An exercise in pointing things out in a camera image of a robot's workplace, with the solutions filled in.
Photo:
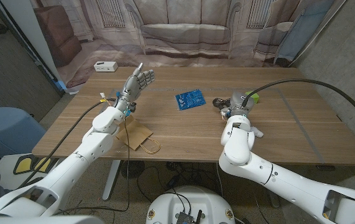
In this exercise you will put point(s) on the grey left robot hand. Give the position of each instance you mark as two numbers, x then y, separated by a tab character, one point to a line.
133	87

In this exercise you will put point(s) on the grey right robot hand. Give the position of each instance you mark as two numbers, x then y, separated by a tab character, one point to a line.
241	104

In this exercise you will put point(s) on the black grip strengthener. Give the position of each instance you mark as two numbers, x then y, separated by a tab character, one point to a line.
217	102

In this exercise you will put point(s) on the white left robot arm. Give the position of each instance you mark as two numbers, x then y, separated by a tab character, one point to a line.
91	146

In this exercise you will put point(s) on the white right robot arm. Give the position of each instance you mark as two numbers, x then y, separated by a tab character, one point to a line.
236	146

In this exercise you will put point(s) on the green cube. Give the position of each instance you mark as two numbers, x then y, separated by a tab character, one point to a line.
255	98

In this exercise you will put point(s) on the brown paper bag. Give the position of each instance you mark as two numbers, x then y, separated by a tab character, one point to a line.
135	133

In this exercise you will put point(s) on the blue gel bag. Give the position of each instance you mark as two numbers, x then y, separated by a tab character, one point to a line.
189	99

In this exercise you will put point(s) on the white crumpled cloth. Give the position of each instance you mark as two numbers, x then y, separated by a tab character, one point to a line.
259	133

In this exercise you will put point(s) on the white power box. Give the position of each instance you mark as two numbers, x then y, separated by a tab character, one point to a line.
105	66

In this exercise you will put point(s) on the printed sofa backdrop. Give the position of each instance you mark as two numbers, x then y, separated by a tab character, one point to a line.
183	31

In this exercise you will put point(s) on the black floor fan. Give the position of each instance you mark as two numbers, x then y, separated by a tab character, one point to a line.
132	169

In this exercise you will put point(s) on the white table leg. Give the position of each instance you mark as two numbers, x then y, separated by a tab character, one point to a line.
112	180

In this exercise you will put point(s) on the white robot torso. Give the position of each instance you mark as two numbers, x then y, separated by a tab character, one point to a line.
189	199

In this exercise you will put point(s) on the blue plastic bin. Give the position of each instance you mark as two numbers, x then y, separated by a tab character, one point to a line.
6	127

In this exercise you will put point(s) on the white board with yellow marks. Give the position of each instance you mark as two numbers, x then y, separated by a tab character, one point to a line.
25	165

